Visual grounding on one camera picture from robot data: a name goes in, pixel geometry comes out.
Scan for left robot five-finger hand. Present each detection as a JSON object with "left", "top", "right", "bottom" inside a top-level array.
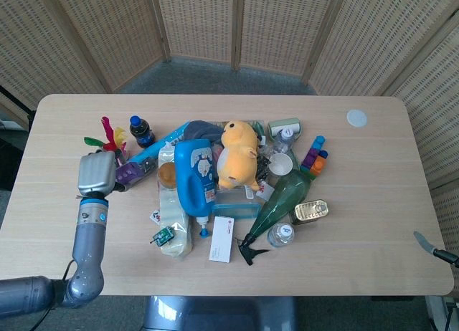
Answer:
[{"left": 76, "top": 149, "right": 126, "bottom": 202}]

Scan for purple small box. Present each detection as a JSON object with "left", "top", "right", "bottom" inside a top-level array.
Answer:
[{"left": 115, "top": 162, "right": 145, "bottom": 186}]

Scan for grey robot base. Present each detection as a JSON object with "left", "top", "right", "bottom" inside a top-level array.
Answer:
[{"left": 143, "top": 295, "right": 299, "bottom": 331}]

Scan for colourful feather shuttlecock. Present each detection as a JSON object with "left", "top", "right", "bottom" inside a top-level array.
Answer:
[{"left": 83, "top": 116, "right": 130, "bottom": 164}]

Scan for dark soda bottle blue cap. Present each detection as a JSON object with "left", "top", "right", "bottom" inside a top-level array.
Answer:
[{"left": 129, "top": 115, "right": 156, "bottom": 149}]

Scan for long blue plastic package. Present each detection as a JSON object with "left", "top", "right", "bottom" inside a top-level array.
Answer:
[{"left": 117, "top": 120, "right": 191, "bottom": 193}]

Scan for clear bag of bread buns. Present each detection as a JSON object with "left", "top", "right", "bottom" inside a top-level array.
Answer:
[{"left": 157, "top": 142, "right": 197, "bottom": 262}]

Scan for small green circuit board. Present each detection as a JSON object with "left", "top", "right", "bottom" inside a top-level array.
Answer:
[{"left": 148, "top": 227, "right": 176, "bottom": 246}]

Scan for blue detergent bottle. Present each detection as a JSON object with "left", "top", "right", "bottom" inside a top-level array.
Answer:
[{"left": 174, "top": 138, "right": 218, "bottom": 239}]

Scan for black tripod stand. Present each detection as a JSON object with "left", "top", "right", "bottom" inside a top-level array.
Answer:
[{"left": 0, "top": 85, "right": 36, "bottom": 132}]

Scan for dark blue cloth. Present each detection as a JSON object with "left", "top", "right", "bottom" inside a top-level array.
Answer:
[{"left": 183, "top": 120, "right": 226, "bottom": 143}]

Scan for white cardboard box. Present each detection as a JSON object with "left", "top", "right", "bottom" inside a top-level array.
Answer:
[{"left": 207, "top": 216, "right": 236, "bottom": 264}]

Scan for clear container blue lid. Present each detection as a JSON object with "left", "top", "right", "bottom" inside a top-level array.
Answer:
[{"left": 211, "top": 186, "right": 262, "bottom": 221}]

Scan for yellow plush toy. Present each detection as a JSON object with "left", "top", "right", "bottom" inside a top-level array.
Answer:
[{"left": 216, "top": 120, "right": 262, "bottom": 193}]

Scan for black binder clips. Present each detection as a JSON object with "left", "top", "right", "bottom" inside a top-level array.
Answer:
[{"left": 255, "top": 154, "right": 273, "bottom": 182}]

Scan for red and white small card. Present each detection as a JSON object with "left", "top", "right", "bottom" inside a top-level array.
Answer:
[{"left": 257, "top": 181, "right": 275, "bottom": 200}]

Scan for woven bamboo folding screen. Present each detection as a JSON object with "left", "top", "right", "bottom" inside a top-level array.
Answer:
[{"left": 0, "top": 0, "right": 459, "bottom": 264}]

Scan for white paper cup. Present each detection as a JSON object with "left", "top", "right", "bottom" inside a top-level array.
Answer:
[{"left": 268, "top": 152, "right": 293, "bottom": 177}]

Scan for green spray bottle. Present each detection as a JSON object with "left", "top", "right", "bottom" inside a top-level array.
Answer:
[{"left": 237, "top": 169, "right": 313, "bottom": 267}]

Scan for clear water bottle white cap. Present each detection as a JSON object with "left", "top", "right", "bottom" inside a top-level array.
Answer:
[
  {"left": 266, "top": 221, "right": 296, "bottom": 249},
  {"left": 271, "top": 127, "right": 301, "bottom": 155}
]

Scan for green and white lint roller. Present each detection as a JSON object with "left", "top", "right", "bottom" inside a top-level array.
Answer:
[{"left": 268, "top": 117, "right": 304, "bottom": 139}]

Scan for golden tin can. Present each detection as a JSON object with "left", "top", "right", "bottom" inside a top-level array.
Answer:
[{"left": 293, "top": 198, "right": 331, "bottom": 226}]

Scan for colourful building block stack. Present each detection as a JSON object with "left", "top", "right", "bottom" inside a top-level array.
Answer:
[{"left": 299, "top": 135, "right": 330, "bottom": 182}]

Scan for white round table grommet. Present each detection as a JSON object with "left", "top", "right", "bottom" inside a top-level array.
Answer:
[{"left": 346, "top": 108, "right": 369, "bottom": 128}]

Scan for white equipment box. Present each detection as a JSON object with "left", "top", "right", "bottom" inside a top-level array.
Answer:
[{"left": 425, "top": 294, "right": 459, "bottom": 331}]

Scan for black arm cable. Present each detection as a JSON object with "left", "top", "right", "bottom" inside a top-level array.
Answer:
[{"left": 21, "top": 258, "right": 78, "bottom": 331}]

